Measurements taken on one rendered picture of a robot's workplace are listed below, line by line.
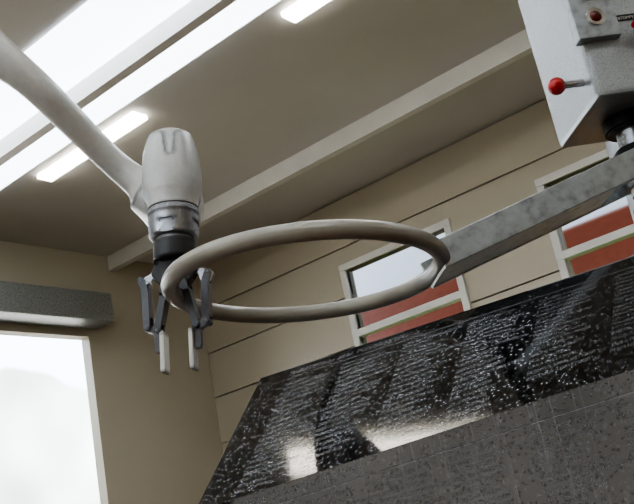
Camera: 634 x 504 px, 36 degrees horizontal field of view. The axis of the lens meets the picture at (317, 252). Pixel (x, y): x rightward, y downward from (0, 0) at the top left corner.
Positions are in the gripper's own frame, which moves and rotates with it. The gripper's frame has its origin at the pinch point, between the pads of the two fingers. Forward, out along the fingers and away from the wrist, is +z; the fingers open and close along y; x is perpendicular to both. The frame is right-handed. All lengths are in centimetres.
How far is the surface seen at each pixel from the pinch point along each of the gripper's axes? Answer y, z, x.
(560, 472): 59, 27, -14
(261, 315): 10.9, -9.5, 17.5
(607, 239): 170, -205, 628
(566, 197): 68, -20, 5
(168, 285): 2.4, -8.4, -11.7
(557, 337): 62, 7, -6
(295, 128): -70, -323, 574
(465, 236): 50, -14, 1
